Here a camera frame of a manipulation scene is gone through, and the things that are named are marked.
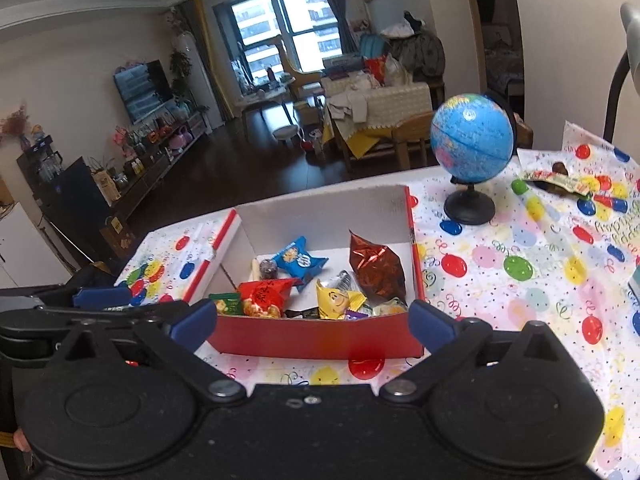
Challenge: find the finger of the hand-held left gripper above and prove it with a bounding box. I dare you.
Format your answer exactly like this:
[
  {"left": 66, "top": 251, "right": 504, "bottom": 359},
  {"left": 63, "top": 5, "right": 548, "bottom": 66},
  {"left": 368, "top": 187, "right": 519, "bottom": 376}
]
[
  {"left": 72, "top": 285, "right": 135, "bottom": 312},
  {"left": 39, "top": 301, "right": 187, "bottom": 323}
]

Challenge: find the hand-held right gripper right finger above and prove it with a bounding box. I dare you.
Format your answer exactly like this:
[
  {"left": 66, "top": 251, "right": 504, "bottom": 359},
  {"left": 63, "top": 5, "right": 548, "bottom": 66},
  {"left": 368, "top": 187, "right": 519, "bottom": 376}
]
[{"left": 377, "top": 300, "right": 586, "bottom": 405}]

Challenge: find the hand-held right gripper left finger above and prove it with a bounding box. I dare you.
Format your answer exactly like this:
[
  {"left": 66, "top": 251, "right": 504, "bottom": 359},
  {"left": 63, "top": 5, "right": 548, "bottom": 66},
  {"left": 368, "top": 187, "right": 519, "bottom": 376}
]
[{"left": 50, "top": 300, "right": 248, "bottom": 406}]

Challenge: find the pale green snack packet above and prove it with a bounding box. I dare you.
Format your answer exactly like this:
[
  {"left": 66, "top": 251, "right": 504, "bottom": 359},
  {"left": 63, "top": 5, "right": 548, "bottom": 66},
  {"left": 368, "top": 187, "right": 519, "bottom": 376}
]
[{"left": 372, "top": 297, "right": 409, "bottom": 317}]

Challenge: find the brown foil snack packet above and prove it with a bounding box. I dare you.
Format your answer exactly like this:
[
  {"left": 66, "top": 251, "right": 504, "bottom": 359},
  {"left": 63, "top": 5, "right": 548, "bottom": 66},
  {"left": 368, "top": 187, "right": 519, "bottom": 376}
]
[{"left": 348, "top": 230, "right": 407, "bottom": 313}]

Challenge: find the red snack packet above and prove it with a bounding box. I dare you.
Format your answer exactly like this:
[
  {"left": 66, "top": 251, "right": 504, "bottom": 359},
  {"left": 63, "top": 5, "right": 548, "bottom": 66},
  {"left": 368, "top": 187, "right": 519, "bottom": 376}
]
[{"left": 237, "top": 279, "right": 305, "bottom": 318}]

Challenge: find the silver snack packet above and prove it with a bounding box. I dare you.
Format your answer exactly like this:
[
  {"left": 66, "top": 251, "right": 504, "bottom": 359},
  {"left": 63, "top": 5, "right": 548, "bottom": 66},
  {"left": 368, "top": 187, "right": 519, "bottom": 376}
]
[{"left": 330, "top": 270, "right": 362, "bottom": 295}]

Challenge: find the yellow snack packet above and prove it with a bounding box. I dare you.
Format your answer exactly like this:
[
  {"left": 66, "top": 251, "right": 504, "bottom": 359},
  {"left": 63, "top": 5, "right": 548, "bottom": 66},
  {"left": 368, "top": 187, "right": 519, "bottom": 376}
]
[{"left": 315, "top": 280, "right": 368, "bottom": 321}]

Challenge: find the red cardboard box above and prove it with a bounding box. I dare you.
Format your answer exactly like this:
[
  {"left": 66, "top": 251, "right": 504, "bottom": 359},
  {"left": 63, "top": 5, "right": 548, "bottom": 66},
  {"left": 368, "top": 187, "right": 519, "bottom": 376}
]
[{"left": 187, "top": 185, "right": 427, "bottom": 361}]

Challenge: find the blue snack packet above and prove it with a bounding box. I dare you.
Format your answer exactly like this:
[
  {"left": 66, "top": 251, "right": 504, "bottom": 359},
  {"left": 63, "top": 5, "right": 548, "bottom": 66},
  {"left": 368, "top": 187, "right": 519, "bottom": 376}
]
[{"left": 270, "top": 236, "right": 329, "bottom": 281}]

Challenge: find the black chair with jacket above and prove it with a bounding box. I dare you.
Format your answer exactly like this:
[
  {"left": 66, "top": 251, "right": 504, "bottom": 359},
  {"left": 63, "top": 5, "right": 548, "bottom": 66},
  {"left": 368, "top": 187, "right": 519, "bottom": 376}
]
[{"left": 65, "top": 260, "right": 126, "bottom": 291}]

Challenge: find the white appliance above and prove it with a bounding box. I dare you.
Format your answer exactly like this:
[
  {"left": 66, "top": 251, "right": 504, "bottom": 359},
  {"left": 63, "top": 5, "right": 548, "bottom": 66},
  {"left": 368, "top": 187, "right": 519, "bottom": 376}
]
[{"left": 0, "top": 200, "right": 71, "bottom": 291}]

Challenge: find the black cabinet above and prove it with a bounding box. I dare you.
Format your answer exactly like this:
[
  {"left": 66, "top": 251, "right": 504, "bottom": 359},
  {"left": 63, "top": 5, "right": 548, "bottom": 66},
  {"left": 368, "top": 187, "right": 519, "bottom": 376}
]
[{"left": 17, "top": 150, "right": 121, "bottom": 266}]

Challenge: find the balloon print tablecloth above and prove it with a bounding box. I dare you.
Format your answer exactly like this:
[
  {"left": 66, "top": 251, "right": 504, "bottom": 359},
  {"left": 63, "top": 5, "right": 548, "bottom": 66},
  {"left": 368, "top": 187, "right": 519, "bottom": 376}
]
[{"left": 115, "top": 120, "right": 640, "bottom": 480}]

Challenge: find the dark television console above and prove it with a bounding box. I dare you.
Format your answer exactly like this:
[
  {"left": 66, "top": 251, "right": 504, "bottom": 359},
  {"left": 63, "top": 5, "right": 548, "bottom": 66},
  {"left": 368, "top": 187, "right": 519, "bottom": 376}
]
[{"left": 100, "top": 110, "right": 208, "bottom": 221}]

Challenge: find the wooden chair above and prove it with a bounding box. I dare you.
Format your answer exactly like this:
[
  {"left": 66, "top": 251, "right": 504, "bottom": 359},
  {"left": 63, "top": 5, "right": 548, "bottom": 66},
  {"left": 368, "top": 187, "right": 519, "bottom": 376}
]
[{"left": 391, "top": 112, "right": 441, "bottom": 171}]

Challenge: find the blue desk globe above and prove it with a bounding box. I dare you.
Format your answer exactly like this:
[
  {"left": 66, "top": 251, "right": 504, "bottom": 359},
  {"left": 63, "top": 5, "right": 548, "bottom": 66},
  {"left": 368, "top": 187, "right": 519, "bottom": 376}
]
[{"left": 430, "top": 92, "right": 516, "bottom": 226}]

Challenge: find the brown and yellow wrapper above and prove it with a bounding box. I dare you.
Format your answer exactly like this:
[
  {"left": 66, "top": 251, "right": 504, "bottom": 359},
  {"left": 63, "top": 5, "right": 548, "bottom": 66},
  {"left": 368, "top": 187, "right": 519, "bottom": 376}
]
[{"left": 520, "top": 160, "right": 591, "bottom": 196}]

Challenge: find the flat screen television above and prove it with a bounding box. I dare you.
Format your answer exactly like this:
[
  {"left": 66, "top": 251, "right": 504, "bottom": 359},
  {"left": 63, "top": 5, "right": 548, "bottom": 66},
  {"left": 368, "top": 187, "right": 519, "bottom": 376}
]
[{"left": 114, "top": 60, "right": 173, "bottom": 126}]

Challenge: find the small round stool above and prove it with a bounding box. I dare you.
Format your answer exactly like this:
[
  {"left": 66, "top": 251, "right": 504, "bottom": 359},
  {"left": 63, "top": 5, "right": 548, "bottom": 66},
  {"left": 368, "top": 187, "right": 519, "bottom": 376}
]
[{"left": 272, "top": 125, "right": 301, "bottom": 147}]

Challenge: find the coffee table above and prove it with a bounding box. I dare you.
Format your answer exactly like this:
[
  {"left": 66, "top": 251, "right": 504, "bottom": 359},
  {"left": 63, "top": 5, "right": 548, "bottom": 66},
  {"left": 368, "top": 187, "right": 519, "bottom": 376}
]
[{"left": 235, "top": 80, "right": 296, "bottom": 126}]

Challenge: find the white tower air conditioner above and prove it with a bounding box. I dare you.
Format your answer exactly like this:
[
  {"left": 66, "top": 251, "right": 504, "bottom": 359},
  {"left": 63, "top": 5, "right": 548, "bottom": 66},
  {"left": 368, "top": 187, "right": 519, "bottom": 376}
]
[{"left": 177, "top": 31, "right": 223, "bottom": 126}]

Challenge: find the tall green plant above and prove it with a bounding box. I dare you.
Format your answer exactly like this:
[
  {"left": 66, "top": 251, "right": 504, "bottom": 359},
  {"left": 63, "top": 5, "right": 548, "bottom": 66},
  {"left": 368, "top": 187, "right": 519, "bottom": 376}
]
[{"left": 169, "top": 47, "right": 193, "bottom": 103}]

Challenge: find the grey and yellow curtain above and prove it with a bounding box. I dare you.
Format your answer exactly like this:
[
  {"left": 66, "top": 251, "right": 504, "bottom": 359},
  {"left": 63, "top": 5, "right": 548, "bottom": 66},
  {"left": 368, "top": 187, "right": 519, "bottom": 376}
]
[{"left": 185, "top": 0, "right": 236, "bottom": 121}]

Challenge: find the wooden armchair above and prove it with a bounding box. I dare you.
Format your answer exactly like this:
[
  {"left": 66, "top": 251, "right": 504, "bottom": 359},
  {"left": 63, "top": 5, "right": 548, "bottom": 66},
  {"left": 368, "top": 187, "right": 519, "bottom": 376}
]
[{"left": 277, "top": 37, "right": 326, "bottom": 101}]

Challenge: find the pile of clothes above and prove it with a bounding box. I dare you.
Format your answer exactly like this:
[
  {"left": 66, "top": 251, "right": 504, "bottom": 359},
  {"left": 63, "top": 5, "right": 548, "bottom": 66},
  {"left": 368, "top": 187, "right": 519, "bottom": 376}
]
[{"left": 382, "top": 10, "right": 446, "bottom": 86}]

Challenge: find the large window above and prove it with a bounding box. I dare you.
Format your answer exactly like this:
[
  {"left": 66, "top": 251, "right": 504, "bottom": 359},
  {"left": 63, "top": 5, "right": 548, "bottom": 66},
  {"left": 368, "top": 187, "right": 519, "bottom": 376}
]
[{"left": 212, "top": 0, "right": 346, "bottom": 91}]

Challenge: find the grey blue curtain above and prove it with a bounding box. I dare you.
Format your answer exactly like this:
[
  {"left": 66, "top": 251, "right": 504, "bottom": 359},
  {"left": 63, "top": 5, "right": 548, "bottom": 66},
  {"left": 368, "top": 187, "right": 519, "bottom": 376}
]
[{"left": 310, "top": 0, "right": 358, "bottom": 56}]

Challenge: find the grey desk lamp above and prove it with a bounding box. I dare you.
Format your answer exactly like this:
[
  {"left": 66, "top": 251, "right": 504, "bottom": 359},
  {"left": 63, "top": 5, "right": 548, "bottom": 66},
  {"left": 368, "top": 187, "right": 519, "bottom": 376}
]
[{"left": 602, "top": 2, "right": 640, "bottom": 141}]

